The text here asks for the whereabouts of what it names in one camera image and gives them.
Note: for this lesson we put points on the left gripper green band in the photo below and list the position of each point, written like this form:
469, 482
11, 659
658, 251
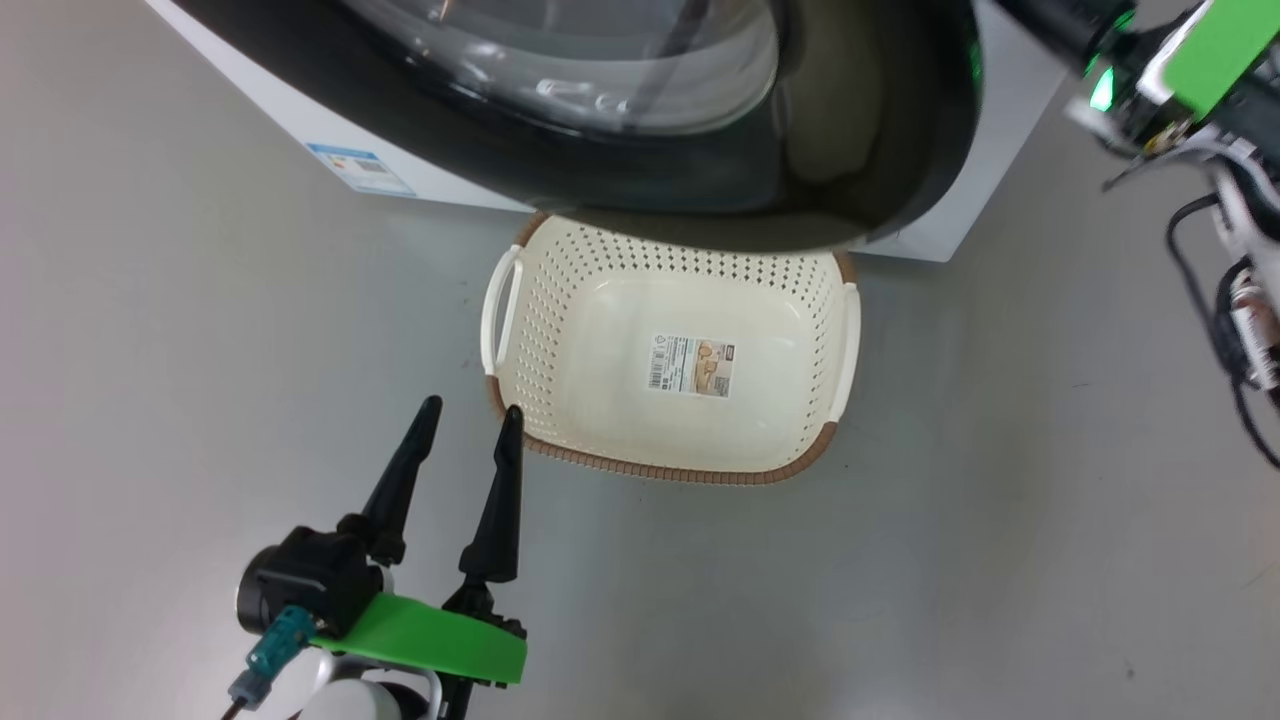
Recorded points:
430, 640

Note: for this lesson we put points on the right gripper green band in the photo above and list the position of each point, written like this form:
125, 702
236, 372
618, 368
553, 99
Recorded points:
1215, 50

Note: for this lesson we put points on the black glass washing machine door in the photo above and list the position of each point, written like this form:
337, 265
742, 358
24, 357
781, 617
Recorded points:
850, 120

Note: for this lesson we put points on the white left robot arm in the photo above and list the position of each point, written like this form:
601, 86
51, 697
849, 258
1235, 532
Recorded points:
350, 702

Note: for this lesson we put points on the cream perforated laundry basket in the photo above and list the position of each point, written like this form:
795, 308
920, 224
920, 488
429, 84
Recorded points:
600, 330

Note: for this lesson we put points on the white front-load washing machine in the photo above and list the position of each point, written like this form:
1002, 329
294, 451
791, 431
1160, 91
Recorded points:
960, 190

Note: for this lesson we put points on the product label sticker with barcode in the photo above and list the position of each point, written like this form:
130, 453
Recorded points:
692, 365

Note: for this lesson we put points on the blue white energy label sticker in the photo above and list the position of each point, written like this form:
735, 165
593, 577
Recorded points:
360, 170

